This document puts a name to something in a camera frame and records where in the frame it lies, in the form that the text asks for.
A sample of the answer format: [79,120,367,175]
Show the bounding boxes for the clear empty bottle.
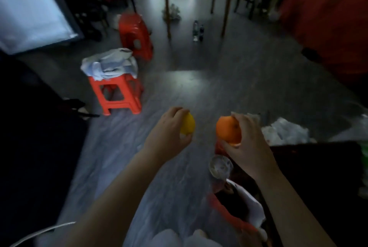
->
[209,155,234,194]

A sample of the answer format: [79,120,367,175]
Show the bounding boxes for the black refrigerator body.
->
[0,51,90,247]

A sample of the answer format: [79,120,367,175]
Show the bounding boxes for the orange fruit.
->
[216,116,242,145]

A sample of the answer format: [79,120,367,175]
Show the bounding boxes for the person's left hand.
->
[142,107,194,165]

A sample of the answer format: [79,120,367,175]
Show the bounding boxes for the large red cloth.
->
[280,0,368,83]

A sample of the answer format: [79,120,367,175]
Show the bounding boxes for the red plastic object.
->
[208,192,259,233]

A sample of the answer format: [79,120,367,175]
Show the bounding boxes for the person's left forearm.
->
[53,151,166,247]

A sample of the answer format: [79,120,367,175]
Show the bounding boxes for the person's right hand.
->
[220,111,281,182]

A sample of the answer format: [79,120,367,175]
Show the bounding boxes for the dark wooden table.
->
[230,140,368,247]

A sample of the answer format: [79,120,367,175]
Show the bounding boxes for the light grey trousers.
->
[148,228,223,247]

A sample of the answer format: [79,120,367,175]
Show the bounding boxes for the yellow lemon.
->
[180,112,196,136]

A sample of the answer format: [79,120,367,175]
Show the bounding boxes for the red plastic stool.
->
[88,73,143,116]
[118,12,154,61]

